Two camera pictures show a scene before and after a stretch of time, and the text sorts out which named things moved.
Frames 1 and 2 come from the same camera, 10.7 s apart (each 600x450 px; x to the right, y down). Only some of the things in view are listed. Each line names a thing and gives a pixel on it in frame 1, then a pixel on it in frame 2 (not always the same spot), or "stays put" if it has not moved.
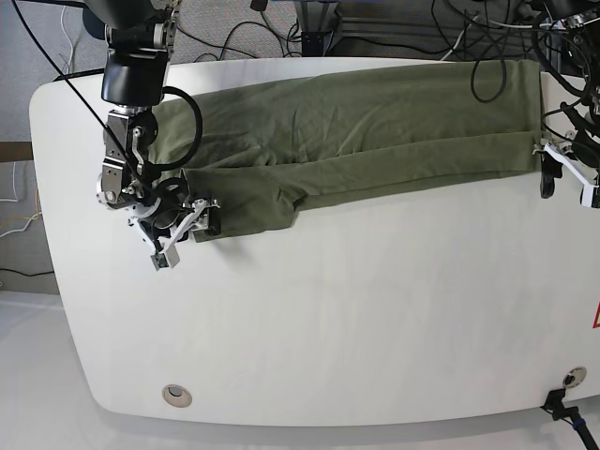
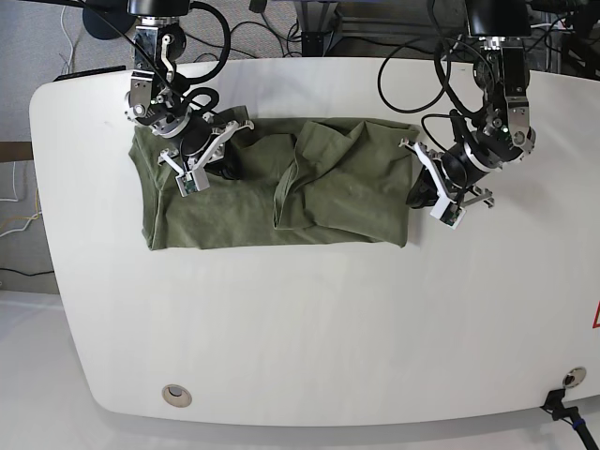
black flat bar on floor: [80, 74] stays put
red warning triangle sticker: [596, 319] stays put
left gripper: [184, 224] → [203, 145]
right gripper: [552, 169] → [452, 176]
